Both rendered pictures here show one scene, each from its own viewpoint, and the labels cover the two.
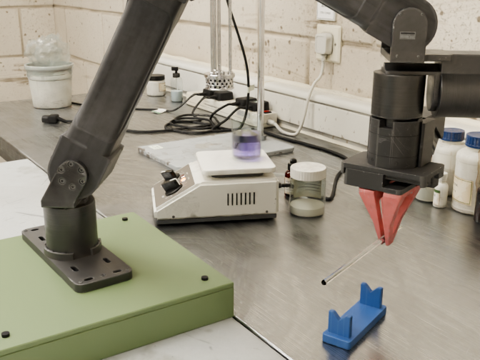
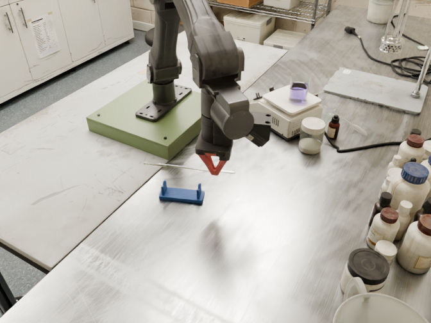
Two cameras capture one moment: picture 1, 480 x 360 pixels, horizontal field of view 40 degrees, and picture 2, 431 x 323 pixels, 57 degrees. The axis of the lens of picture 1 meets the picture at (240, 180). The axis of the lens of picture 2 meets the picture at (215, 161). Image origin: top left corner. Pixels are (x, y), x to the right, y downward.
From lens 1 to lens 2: 90 cm
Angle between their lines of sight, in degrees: 58
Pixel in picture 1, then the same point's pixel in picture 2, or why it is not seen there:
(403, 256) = (277, 197)
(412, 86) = (204, 99)
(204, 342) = (143, 159)
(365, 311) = (191, 194)
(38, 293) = (129, 109)
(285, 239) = (262, 151)
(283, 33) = not seen: outside the picture
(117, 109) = (157, 50)
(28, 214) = not seen: hidden behind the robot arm
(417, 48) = (197, 79)
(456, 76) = (217, 105)
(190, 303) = (149, 143)
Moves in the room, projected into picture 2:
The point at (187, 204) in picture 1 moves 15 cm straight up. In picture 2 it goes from (252, 108) to (256, 59)
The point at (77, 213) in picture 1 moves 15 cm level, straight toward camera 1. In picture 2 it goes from (156, 86) to (106, 105)
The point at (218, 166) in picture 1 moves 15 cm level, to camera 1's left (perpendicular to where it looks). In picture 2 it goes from (272, 97) to (245, 75)
